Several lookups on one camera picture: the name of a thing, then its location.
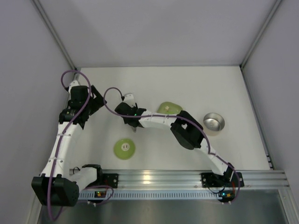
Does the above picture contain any green round lid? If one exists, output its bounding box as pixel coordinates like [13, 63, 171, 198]
[114, 138, 135, 160]

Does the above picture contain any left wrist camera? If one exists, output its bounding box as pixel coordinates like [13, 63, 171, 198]
[65, 80, 80, 91]

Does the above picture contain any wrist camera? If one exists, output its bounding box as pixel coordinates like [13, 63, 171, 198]
[65, 80, 80, 91]
[121, 93, 136, 108]

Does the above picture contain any slotted cable duct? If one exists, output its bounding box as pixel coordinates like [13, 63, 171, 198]
[77, 190, 225, 200]

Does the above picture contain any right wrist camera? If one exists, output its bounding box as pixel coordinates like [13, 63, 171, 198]
[121, 93, 136, 108]

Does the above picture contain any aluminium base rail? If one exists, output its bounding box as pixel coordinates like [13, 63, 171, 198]
[103, 169, 290, 190]

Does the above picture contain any steel bowl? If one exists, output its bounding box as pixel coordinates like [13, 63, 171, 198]
[203, 112, 226, 136]

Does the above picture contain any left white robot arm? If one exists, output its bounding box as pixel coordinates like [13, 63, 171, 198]
[31, 83, 104, 207]

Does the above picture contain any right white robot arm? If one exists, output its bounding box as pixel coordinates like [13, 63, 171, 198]
[114, 102, 244, 188]

